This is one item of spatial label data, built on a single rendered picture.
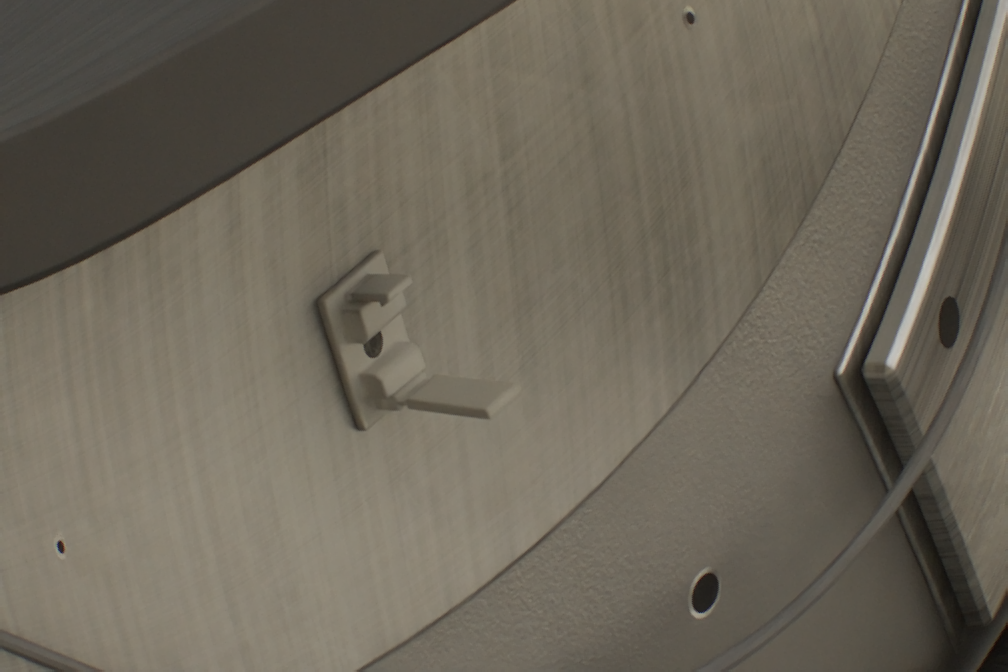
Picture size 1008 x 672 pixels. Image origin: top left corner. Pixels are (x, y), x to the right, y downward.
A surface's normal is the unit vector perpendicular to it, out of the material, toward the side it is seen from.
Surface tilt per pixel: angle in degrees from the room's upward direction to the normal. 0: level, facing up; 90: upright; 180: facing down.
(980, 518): 90
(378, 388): 107
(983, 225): 90
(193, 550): 90
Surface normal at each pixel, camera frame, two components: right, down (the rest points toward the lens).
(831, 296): 0.79, 0.04
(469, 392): -0.22, -0.88
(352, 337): -0.56, 0.47
